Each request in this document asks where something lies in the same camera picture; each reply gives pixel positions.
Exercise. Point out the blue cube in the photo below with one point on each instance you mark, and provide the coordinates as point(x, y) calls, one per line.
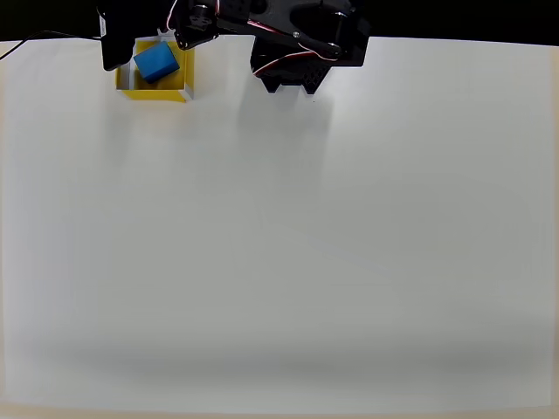
point(156, 63)

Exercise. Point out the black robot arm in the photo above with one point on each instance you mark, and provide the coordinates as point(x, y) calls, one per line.
point(279, 22)

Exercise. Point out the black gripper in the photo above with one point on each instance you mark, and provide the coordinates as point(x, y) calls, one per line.
point(116, 50)

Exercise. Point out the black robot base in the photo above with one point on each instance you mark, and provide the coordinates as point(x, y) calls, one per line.
point(301, 74)

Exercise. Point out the yellow box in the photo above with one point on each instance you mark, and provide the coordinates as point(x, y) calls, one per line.
point(153, 94)

